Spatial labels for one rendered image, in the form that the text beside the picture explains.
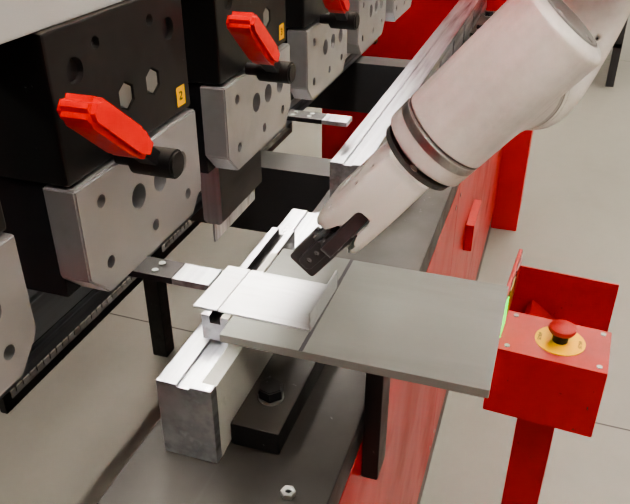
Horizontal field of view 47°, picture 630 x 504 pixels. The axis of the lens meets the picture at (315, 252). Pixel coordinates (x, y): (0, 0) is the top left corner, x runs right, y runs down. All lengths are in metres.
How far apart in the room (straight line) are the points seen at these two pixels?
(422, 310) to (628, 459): 1.44
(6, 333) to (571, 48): 0.42
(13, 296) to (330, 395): 0.50
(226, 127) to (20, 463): 1.62
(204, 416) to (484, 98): 0.39
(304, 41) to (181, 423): 0.40
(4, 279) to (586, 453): 1.86
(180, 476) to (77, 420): 1.44
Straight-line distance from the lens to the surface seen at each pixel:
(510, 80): 0.57
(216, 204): 0.69
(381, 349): 0.70
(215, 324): 0.75
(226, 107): 0.59
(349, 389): 0.84
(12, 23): 0.39
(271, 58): 0.58
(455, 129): 0.59
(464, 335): 0.73
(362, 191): 0.62
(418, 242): 1.13
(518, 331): 1.13
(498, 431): 2.11
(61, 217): 0.44
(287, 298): 0.76
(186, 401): 0.72
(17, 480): 2.07
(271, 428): 0.75
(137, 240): 0.49
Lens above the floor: 1.43
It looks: 30 degrees down
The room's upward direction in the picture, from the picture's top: straight up
